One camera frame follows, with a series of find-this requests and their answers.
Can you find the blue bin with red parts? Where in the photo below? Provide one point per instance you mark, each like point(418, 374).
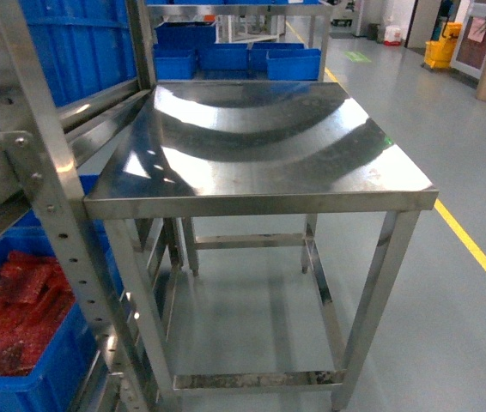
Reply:
point(56, 377)

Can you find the stainless steel side table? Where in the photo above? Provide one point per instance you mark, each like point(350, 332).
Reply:
point(252, 165)

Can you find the yellow mop bucket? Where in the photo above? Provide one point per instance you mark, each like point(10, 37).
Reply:
point(439, 53)

